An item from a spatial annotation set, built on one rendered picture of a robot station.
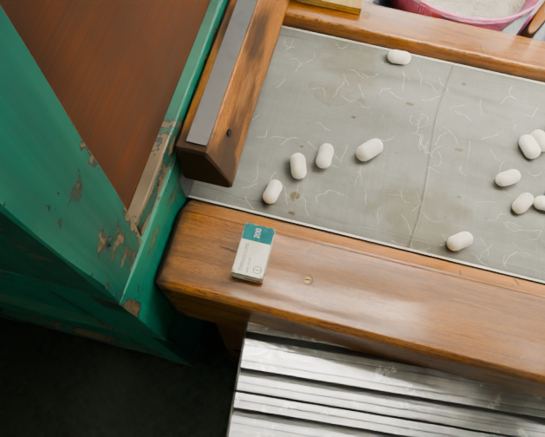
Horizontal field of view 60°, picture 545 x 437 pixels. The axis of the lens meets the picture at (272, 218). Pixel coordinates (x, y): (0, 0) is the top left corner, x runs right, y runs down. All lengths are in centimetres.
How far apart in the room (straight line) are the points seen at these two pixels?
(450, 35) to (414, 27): 5
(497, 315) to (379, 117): 29
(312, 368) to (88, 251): 34
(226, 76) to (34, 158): 30
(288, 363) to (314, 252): 15
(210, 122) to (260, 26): 16
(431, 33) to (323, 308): 43
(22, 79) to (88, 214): 12
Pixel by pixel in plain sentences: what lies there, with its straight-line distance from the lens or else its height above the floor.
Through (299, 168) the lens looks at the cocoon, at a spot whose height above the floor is 76.
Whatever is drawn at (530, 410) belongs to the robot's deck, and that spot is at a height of 67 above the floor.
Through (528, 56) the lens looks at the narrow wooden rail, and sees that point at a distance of 78.
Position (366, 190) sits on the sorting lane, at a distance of 61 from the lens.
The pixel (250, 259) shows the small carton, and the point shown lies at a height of 79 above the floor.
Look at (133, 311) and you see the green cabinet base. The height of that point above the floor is 78.
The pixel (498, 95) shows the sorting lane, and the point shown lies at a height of 74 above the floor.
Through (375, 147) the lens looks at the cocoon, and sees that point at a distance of 62.
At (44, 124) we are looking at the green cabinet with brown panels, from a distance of 28.
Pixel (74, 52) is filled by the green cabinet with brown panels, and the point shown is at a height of 105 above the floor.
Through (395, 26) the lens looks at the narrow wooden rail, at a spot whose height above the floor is 76.
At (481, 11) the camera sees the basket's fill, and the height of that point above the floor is 73.
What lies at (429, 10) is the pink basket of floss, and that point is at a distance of 80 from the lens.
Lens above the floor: 128
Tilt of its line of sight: 68 degrees down
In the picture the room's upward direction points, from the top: 6 degrees clockwise
